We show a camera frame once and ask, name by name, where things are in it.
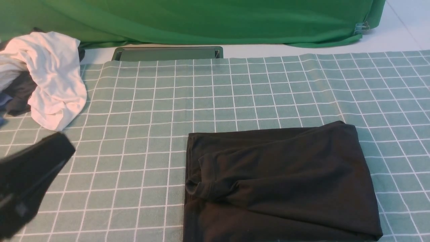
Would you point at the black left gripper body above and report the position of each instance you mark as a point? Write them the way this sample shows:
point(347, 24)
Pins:
point(25, 177)

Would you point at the dark gray long-sleeve top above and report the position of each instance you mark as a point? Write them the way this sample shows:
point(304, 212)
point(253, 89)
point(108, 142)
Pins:
point(288, 184)

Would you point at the dark crumpled garment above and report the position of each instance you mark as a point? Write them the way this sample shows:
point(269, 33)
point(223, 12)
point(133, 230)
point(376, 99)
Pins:
point(20, 91)

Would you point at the white crumpled garment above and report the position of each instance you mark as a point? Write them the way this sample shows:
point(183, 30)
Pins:
point(52, 60)

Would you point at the green checkered tablecloth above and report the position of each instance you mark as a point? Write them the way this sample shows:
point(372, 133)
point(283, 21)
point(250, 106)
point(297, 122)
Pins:
point(125, 182)

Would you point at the gray-green rectangular tray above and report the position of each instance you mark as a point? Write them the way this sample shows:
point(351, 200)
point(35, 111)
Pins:
point(144, 53)

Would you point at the green backdrop cloth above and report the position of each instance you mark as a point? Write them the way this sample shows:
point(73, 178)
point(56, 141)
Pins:
point(109, 23)

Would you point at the metal binder clip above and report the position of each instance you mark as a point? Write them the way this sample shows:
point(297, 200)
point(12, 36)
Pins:
point(360, 28)

